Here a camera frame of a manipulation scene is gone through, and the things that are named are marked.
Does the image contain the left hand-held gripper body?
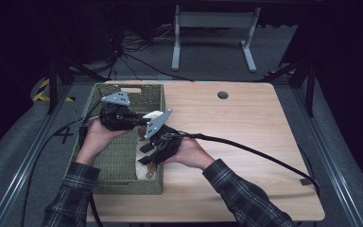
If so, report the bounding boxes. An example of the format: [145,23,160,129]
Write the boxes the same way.
[98,90,145,132]

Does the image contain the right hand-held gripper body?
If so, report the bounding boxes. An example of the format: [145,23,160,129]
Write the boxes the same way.
[144,108,184,166]

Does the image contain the white cloth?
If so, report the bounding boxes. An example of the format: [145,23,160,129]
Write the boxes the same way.
[134,110,164,182]

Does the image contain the green woven basket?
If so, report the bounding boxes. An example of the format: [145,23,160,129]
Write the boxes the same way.
[71,82,166,196]

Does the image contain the person's right hand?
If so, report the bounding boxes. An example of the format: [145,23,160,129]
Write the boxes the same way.
[164,136,216,171]

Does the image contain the person's left hand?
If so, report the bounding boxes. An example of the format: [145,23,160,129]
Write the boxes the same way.
[75,117,132,167]

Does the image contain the black metal stand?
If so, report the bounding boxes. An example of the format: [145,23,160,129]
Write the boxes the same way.
[45,56,109,115]
[254,58,317,118]

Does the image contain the left hand-held gripper black cable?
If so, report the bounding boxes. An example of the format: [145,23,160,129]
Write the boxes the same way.
[78,98,105,227]

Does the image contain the hand-held gripper black cable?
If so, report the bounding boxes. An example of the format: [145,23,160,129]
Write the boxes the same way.
[162,131,320,197]
[78,98,105,227]

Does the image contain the bundle of black cables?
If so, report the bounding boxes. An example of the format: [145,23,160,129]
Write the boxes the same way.
[105,26,197,83]

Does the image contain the right hand-held gripper black cable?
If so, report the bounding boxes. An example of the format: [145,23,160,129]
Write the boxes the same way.
[162,131,320,197]

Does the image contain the black floor cable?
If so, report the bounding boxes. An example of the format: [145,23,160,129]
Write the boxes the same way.
[20,117,85,227]

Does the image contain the grey metal desk frame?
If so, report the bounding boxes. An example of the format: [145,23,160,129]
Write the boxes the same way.
[171,4,262,73]

